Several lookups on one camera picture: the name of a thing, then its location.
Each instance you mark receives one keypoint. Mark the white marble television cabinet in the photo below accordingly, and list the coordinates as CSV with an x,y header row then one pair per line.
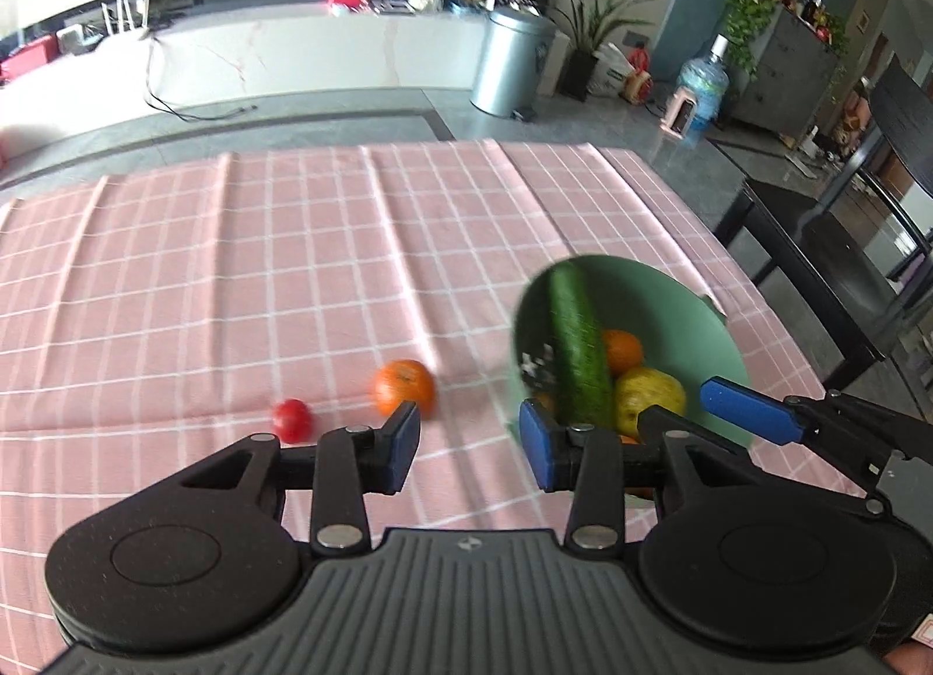
x,y
291,48

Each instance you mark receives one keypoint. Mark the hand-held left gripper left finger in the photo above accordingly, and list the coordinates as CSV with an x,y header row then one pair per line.
x,y
403,445

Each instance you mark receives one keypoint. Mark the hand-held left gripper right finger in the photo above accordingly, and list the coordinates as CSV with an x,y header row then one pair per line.
x,y
536,445

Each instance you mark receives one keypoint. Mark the yellow-green pear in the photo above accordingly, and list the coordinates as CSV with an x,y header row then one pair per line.
x,y
652,394

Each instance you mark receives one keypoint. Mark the black chair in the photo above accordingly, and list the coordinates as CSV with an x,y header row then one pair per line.
x,y
838,245

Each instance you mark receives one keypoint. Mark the blue water jug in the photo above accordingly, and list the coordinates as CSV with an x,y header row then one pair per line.
x,y
703,88

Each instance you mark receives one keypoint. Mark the tall plant in black pot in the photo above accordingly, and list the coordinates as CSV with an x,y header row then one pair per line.
x,y
583,41

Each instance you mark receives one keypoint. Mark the green colander bowl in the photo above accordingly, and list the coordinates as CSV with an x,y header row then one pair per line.
x,y
656,303

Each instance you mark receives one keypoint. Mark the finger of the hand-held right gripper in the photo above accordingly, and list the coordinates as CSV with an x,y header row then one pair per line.
x,y
751,413

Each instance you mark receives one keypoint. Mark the long red box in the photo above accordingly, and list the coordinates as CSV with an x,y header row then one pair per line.
x,y
29,57

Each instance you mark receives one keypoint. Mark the green cucumber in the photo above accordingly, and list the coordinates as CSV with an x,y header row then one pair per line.
x,y
579,340

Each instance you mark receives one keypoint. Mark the white router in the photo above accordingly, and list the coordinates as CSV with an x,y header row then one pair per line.
x,y
124,15

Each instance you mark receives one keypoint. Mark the red tomato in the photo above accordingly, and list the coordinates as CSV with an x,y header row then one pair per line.
x,y
291,420

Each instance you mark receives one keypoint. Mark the silver pedal trash can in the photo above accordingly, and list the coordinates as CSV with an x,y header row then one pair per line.
x,y
510,59

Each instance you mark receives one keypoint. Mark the white plastic bag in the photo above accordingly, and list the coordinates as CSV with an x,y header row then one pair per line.
x,y
611,66

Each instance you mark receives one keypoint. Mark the pink checked tablecloth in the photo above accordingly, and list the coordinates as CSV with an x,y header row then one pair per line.
x,y
219,267

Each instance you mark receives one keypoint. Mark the grey cabinet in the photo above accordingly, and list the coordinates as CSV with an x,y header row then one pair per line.
x,y
787,77

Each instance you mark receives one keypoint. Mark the pink plastic stool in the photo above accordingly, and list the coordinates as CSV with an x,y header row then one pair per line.
x,y
681,114

